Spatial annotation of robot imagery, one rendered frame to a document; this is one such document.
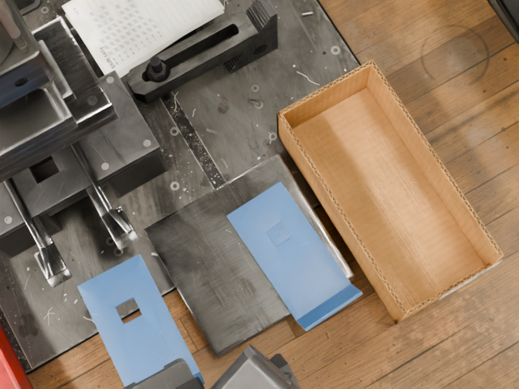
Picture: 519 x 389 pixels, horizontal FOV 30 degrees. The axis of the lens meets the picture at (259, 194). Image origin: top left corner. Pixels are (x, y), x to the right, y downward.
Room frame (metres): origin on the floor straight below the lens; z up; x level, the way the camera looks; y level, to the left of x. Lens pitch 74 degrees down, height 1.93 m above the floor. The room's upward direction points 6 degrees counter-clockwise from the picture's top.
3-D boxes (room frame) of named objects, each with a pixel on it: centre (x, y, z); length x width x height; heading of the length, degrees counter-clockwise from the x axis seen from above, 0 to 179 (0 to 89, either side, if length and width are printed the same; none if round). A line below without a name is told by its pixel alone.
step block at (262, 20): (0.46, 0.00, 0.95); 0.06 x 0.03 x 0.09; 115
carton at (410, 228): (0.27, -0.14, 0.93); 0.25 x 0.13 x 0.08; 25
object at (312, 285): (0.21, -0.03, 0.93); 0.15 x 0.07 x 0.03; 28
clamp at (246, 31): (0.43, 0.06, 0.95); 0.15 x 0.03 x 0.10; 115
